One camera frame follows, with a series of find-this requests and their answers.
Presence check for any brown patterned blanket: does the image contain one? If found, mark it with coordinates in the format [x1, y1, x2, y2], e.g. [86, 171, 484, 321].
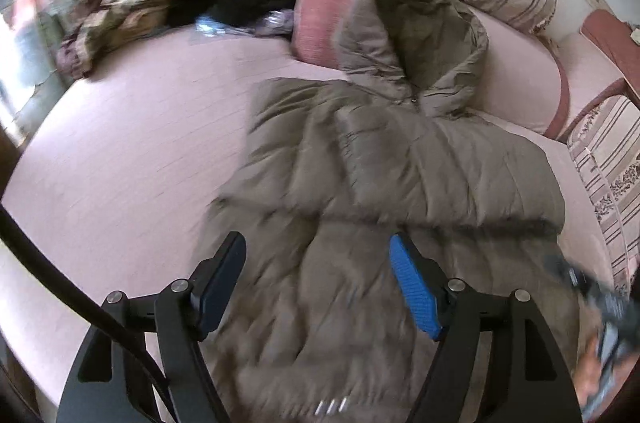
[55, 0, 241, 78]

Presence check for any olive puffer jacket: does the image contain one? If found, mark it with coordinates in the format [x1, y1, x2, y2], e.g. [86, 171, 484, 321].
[207, 0, 583, 423]

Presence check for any stained glass window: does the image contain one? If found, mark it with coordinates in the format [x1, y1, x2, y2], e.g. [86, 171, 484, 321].
[0, 0, 66, 124]

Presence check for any pink quilted bed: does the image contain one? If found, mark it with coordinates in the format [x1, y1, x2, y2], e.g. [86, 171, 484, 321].
[0, 15, 626, 423]

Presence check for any thick black cable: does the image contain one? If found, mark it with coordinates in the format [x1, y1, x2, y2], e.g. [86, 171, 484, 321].
[0, 205, 171, 423]

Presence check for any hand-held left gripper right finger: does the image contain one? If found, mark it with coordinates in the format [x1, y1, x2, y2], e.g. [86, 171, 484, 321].
[390, 233, 583, 423]

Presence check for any pink padded headboard cushion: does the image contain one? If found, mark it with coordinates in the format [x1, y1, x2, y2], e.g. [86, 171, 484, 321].
[545, 10, 640, 138]
[292, 0, 571, 138]

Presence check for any clear plastic bag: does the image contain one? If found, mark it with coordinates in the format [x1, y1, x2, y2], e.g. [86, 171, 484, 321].
[195, 10, 296, 38]

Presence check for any person's right hand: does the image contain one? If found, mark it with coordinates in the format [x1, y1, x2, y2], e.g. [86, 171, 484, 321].
[575, 333, 608, 414]

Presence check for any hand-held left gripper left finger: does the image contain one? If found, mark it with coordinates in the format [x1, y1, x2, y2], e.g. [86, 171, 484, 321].
[56, 231, 247, 423]

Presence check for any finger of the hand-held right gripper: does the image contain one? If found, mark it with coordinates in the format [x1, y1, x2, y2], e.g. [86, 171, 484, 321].
[542, 253, 587, 293]

